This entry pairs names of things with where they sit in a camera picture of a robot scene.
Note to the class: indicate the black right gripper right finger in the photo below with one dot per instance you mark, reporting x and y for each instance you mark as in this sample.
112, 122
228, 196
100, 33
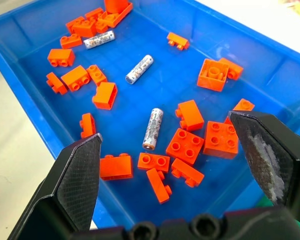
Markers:
267, 155

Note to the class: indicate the blue plastic bin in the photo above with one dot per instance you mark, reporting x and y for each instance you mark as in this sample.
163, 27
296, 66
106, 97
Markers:
164, 87

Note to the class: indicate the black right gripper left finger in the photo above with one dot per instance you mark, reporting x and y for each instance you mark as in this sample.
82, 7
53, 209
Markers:
74, 180

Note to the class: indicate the upside-down orange toy brick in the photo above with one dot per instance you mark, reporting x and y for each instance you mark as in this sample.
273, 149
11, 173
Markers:
211, 80

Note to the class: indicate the silver AA battery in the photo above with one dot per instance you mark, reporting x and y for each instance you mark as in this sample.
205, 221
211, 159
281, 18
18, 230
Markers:
139, 69
153, 128
99, 40

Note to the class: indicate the orange 2x2 building brick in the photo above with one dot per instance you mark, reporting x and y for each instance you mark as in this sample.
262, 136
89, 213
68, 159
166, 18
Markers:
221, 142
184, 146

